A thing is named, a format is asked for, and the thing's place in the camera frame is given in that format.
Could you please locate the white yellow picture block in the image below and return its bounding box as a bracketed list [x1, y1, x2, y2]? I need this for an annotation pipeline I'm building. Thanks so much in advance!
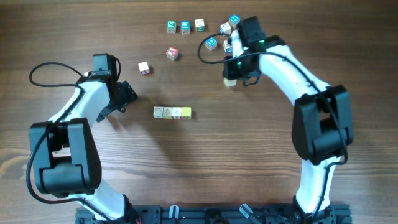
[223, 78, 237, 87]

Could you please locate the red A letter block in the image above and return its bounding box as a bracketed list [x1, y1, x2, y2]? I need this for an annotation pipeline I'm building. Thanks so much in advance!
[166, 47, 178, 61]

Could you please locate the green Z letter block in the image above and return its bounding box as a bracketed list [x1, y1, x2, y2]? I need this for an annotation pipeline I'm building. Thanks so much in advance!
[166, 20, 177, 34]

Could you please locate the blue D letter block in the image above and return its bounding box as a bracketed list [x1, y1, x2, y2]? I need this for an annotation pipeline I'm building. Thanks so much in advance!
[205, 37, 218, 51]

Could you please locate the black right camera cable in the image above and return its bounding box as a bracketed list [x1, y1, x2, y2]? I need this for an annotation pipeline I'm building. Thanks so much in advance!
[197, 32, 348, 222]

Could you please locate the blue tilted block top right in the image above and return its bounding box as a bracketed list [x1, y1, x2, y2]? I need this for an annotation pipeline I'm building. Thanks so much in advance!
[228, 14, 241, 29]

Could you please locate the white green picture block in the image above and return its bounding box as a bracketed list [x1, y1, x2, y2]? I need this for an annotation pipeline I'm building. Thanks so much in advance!
[195, 19, 205, 32]

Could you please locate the white red lower-left block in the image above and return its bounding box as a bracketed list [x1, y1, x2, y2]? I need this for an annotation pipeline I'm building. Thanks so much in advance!
[138, 62, 150, 75]

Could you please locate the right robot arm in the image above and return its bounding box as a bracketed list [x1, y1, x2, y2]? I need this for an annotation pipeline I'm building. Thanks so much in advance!
[223, 16, 354, 223]

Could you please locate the ladybug picture block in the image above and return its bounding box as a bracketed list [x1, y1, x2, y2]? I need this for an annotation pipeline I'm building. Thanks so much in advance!
[162, 106, 173, 119]

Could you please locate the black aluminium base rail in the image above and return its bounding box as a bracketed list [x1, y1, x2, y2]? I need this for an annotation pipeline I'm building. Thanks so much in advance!
[75, 204, 353, 224]

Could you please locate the white red green block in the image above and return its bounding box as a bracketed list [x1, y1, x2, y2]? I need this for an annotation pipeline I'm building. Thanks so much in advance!
[172, 107, 182, 119]

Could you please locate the black camera cable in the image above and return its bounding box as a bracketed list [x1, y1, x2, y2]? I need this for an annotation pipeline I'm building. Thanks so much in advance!
[25, 62, 109, 222]
[197, 32, 348, 222]

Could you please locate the black left camera cable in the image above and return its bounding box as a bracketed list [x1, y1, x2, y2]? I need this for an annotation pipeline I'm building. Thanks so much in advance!
[25, 62, 109, 222]

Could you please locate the blue letter block top row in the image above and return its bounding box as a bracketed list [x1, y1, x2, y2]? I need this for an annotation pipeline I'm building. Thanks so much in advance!
[180, 21, 190, 34]

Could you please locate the yellow W letter block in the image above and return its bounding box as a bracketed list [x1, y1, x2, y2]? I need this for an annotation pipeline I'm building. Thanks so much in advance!
[182, 107, 192, 119]

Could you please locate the white blue picture block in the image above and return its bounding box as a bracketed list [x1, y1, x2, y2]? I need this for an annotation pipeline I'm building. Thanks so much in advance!
[223, 39, 233, 54]

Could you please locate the white blue tilted block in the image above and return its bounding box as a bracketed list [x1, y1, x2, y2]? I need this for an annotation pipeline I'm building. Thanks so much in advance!
[220, 22, 232, 35]

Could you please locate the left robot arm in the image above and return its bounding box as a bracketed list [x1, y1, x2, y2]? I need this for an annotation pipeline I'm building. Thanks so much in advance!
[25, 54, 142, 223]

